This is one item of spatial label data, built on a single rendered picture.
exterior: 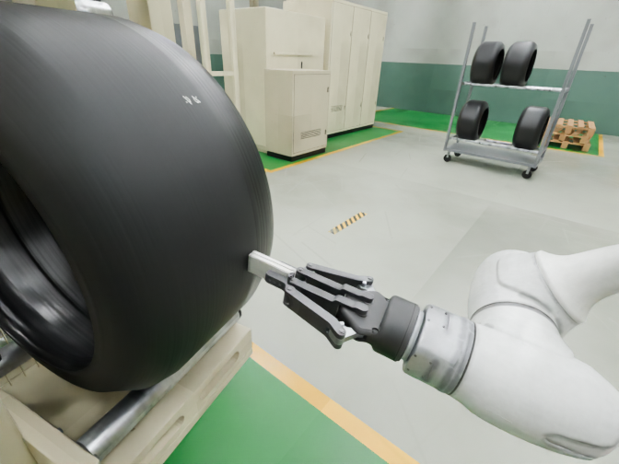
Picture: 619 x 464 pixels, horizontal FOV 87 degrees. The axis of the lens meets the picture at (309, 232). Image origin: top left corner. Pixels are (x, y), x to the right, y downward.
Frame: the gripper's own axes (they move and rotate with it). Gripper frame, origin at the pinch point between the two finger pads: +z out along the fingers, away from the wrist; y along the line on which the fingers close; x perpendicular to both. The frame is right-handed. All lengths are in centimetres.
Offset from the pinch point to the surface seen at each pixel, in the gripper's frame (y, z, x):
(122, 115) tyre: 10.5, 12.8, -19.5
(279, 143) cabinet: -401, 219, 121
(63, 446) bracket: 23.9, 14.1, 21.1
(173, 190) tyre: 9.7, 7.5, -13.1
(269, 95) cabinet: -405, 247, 59
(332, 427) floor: -50, -14, 113
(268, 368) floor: -63, 26, 119
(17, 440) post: 26.0, 19.9, 21.8
